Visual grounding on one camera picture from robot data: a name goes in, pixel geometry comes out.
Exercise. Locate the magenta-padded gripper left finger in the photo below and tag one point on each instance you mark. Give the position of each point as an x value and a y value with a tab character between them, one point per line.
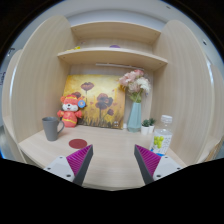
78	160

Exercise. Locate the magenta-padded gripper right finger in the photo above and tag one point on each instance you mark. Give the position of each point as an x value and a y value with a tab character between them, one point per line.
148	160

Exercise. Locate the clear plastic drink bottle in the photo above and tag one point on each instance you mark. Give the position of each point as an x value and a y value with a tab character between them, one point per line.
161	133

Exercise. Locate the flat round red coaster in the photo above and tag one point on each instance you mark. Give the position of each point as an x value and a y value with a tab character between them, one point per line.
78	143

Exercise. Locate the small white potted succulent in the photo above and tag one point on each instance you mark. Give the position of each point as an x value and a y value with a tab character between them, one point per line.
145	128
152	125

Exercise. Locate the grey ceramic mug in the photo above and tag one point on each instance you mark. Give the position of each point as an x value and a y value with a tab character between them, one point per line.
50	128

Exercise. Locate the teal faceted vase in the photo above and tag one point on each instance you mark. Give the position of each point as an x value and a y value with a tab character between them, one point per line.
134	118

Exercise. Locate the red plush mascot toy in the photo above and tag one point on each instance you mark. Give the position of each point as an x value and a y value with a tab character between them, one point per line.
70	113

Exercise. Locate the yellow poppy flower painting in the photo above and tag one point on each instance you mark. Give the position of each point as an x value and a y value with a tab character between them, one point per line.
103	90

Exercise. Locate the pink and white flower bouquet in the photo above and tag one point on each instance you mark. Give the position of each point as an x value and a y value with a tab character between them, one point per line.
135	83

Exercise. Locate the light wooden shelf unit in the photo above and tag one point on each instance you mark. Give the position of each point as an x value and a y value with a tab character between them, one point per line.
113	55

